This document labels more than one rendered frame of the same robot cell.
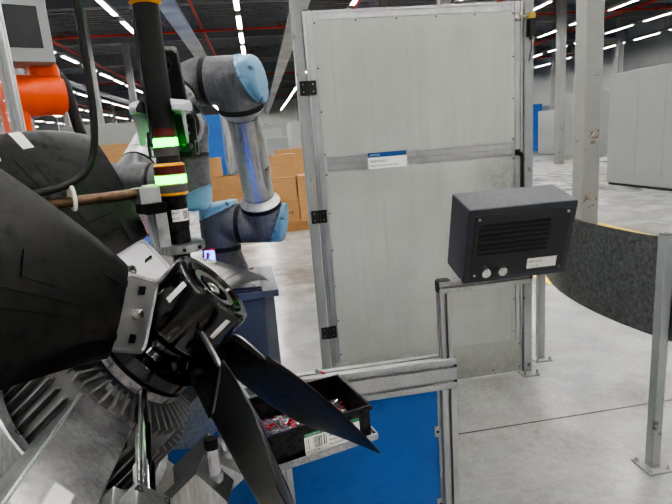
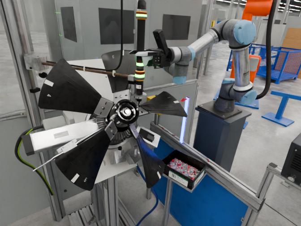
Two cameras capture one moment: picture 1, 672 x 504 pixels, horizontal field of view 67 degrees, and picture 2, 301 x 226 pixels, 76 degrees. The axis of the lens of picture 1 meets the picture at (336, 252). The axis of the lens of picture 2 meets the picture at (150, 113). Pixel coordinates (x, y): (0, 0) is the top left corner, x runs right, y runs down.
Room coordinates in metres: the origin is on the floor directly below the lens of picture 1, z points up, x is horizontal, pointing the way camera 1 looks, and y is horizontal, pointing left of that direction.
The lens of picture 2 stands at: (0.37, -0.56, 1.60)
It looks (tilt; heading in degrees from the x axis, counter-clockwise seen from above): 26 degrees down; 61
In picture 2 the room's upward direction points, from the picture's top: 3 degrees clockwise
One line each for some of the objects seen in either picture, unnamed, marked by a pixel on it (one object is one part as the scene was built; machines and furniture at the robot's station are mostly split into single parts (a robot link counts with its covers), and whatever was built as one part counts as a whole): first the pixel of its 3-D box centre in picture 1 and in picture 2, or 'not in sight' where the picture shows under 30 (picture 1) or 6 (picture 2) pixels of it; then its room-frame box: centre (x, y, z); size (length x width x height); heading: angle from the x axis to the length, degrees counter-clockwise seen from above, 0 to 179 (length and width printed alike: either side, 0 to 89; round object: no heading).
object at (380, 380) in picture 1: (272, 395); (192, 154); (1.11, 0.18, 0.82); 0.90 x 0.04 x 0.08; 98
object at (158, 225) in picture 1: (170, 218); (137, 86); (0.74, 0.24, 1.31); 0.09 x 0.07 x 0.10; 133
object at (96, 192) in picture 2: not in sight; (96, 172); (0.56, 0.54, 0.58); 0.09 x 0.05 x 1.15; 8
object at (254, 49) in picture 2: not in sight; (249, 58); (7.03, 4.11, 0.49); 1.27 x 0.88 x 0.98; 8
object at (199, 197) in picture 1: (183, 181); (178, 72); (1.01, 0.29, 1.34); 0.11 x 0.08 x 0.11; 82
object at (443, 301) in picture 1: (444, 318); (266, 181); (1.17, -0.25, 0.96); 0.03 x 0.03 x 0.20; 8
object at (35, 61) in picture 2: not in sight; (35, 62); (0.32, 0.69, 1.35); 0.10 x 0.07 x 0.09; 133
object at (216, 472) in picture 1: (213, 459); (120, 152); (0.63, 0.19, 0.99); 0.02 x 0.02 x 0.06
